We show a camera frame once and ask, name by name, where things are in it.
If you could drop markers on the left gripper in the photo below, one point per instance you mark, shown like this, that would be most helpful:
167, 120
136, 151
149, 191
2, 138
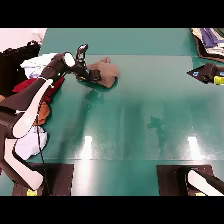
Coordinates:
88, 74

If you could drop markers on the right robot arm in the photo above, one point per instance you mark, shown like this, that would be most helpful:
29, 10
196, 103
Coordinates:
207, 71

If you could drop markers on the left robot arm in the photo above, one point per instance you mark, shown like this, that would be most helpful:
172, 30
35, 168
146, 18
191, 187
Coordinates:
31, 91

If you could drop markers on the white garment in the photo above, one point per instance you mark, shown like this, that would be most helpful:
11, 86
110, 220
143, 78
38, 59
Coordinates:
30, 145
35, 65

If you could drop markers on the orange garment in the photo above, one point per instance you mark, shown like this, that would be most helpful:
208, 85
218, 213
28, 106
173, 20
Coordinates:
44, 113

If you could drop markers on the red garment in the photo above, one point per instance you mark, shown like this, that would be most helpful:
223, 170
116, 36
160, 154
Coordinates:
23, 85

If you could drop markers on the black garment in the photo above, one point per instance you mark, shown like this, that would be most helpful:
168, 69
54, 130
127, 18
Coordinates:
15, 65

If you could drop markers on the dark brown garment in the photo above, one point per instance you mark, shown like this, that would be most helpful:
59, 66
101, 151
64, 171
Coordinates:
204, 50

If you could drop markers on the purple garment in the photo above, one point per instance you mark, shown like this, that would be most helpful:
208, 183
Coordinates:
210, 37

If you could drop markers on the cream garment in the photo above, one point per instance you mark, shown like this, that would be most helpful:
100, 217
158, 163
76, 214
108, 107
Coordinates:
216, 49

